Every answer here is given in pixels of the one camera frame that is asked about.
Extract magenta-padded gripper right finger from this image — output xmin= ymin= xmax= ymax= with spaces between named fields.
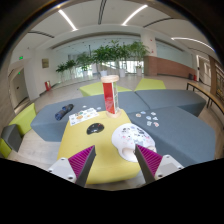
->
xmin=134 ymin=144 xmax=185 ymax=185

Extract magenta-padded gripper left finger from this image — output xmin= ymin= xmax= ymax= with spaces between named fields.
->
xmin=47 ymin=144 xmax=97 ymax=188

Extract black computer mouse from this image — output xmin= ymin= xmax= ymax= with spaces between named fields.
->
xmin=86 ymin=122 xmax=105 ymax=136

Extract white printed mouse pad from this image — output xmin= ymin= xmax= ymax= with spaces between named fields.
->
xmin=111 ymin=122 xmax=158 ymax=163

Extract white sticker sheet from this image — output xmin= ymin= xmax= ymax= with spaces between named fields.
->
xmin=68 ymin=107 xmax=100 ymax=127

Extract long grey upholstered seat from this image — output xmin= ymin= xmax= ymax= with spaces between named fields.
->
xmin=30 ymin=90 xmax=150 ymax=143

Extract dark blue folded umbrella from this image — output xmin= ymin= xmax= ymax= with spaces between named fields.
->
xmin=54 ymin=103 xmax=75 ymax=121

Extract lime green upholstered seat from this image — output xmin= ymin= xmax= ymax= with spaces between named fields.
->
xmin=0 ymin=138 xmax=13 ymax=159
xmin=8 ymin=102 xmax=37 ymax=136
xmin=134 ymin=78 xmax=167 ymax=92
xmin=79 ymin=81 xmax=133 ymax=98

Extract small dark grey seat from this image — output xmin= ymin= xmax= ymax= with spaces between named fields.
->
xmin=0 ymin=124 xmax=24 ymax=153

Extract red acrylic tower wooden ends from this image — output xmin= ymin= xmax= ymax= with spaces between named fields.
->
xmin=100 ymin=74 xmax=123 ymax=119

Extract wooden bench black legs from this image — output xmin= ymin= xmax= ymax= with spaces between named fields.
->
xmin=185 ymin=80 xmax=224 ymax=116

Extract row of potted plants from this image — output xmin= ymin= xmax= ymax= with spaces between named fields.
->
xmin=54 ymin=39 xmax=151 ymax=79

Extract ceiling strip lights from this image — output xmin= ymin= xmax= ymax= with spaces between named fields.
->
xmin=57 ymin=3 xmax=216 ymax=53

